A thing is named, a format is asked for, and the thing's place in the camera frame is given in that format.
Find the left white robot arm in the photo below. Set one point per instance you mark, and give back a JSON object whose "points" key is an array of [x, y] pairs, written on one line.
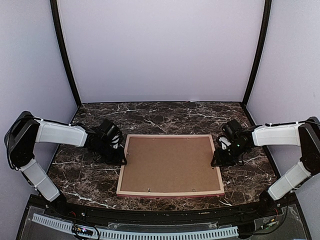
{"points": [[20, 142]]}

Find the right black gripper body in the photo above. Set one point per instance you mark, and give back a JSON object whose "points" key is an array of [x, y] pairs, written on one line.
{"points": [[230, 157]]}

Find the brown cardboard backing board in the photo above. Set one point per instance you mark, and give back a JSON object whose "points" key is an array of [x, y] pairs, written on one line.
{"points": [[170, 165]]}

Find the black front table rail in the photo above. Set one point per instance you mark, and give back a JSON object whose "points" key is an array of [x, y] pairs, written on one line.
{"points": [[168, 211]]}

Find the pink wooden picture frame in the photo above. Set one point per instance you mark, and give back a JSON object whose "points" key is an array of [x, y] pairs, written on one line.
{"points": [[120, 185]]}

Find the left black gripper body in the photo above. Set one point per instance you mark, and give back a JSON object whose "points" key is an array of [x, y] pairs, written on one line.
{"points": [[108, 155]]}

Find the right black corner post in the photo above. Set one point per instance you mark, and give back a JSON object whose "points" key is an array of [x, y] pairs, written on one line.
{"points": [[258, 52]]}

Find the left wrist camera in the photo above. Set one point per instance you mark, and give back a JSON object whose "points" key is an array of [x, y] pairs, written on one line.
{"points": [[115, 141]]}

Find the black corner post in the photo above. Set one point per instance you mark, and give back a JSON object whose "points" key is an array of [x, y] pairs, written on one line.
{"points": [[63, 52], [258, 52]]}

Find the left black corner post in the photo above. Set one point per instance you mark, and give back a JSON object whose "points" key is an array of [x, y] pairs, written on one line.
{"points": [[63, 52]]}

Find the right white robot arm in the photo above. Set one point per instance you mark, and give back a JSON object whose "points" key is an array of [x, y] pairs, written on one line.
{"points": [[295, 147]]}

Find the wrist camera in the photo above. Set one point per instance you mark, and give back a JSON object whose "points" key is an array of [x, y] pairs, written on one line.
{"points": [[115, 141], [223, 142]]}

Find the white slotted cable duct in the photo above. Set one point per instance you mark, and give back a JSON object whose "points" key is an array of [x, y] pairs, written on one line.
{"points": [[98, 233]]}

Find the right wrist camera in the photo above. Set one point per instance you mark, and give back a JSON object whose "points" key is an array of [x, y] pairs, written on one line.
{"points": [[223, 142]]}

